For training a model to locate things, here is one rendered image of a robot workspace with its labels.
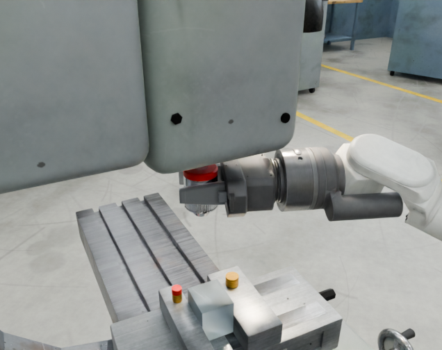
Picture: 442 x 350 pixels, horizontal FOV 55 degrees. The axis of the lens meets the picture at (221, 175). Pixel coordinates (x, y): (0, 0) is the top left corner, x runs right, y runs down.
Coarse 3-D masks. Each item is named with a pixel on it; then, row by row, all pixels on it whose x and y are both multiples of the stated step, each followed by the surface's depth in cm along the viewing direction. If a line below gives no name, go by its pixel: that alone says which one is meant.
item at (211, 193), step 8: (200, 184) 56; (208, 184) 56; (216, 184) 55; (224, 184) 55; (184, 192) 55; (192, 192) 55; (200, 192) 55; (208, 192) 56; (216, 192) 56; (224, 192) 55; (184, 200) 56; (192, 200) 56; (200, 200) 56; (208, 200) 56; (216, 200) 56; (224, 200) 55
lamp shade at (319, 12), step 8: (312, 0) 61; (320, 0) 62; (312, 8) 61; (320, 8) 62; (304, 16) 61; (312, 16) 61; (320, 16) 62; (304, 24) 62; (312, 24) 62; (320, 24) 63; (304, 32) 62; (312, 32) 62
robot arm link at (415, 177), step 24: (360, 144) 56; (384, 144) 57; (360, 168) 55; (384, 168) 54; (408, 168) 54; (432, 168) 54; (408, 192) 53; (432, 192) 54; (408, 216) 58; (432, 216) 54
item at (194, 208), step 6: (186, 180) 57; (210, 180) 56; (216, 180) 57; (186, 204) 58; (192, 204) 58; (198, 204) 57; (192, 210) 58; (198, 210) 58; (204, 210) 58; (210, 210) 58
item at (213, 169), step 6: (210, 168) 57; (216, 168) 57; (186, 174) 56; (192, 174) 56; (198, 174) 55; (204, 174) 55; (210, 174) 56; (216, 174) 57; (192, 180) 56; (198, 180) 56; (204, 180) 56
